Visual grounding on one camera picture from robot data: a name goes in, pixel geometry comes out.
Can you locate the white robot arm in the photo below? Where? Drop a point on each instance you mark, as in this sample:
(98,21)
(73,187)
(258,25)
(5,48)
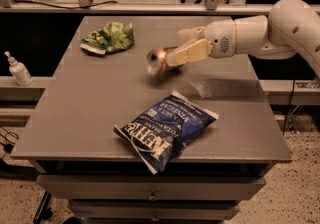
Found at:
(291,27)

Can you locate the white pump bottle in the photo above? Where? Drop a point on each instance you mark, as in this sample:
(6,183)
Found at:
(19,71)

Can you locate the orange soda can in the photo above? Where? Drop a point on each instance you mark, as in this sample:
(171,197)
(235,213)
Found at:
(156,61)

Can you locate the grey drawer cabinet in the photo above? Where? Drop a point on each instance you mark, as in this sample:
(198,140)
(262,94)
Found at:
(123,147)

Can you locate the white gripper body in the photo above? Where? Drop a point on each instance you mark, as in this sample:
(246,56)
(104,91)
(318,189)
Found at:
(220,38)

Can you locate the green chip bag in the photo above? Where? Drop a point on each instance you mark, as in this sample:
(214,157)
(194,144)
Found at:
(111,38)

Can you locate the blue chip bag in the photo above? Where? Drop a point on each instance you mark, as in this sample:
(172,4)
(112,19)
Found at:
(164,130)

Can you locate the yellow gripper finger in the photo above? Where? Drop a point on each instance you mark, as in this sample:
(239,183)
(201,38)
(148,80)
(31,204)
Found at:
(191,51)
(195,33)

